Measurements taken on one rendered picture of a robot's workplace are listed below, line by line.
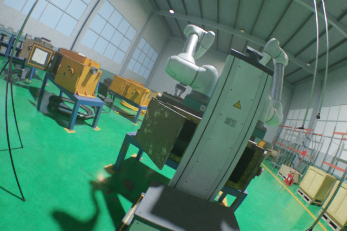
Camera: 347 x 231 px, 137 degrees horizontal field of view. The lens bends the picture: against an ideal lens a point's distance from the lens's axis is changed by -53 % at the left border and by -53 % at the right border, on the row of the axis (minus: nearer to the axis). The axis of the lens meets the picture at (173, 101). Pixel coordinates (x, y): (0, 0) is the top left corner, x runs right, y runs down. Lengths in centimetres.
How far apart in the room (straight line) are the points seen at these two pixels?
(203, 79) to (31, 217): 179
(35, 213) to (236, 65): 196
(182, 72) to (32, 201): 173
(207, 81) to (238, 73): 22
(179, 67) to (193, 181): 76
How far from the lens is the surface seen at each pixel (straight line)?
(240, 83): 94
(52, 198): 169
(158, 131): 149
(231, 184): 186
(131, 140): 201
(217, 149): 94
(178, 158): 177
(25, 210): 160
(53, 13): 962
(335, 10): 1007
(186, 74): 96
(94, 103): 309
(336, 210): 533
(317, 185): 615
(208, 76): 100
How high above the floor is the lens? 133
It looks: 1 degrees down
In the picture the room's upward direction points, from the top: 24 degrees clockwise
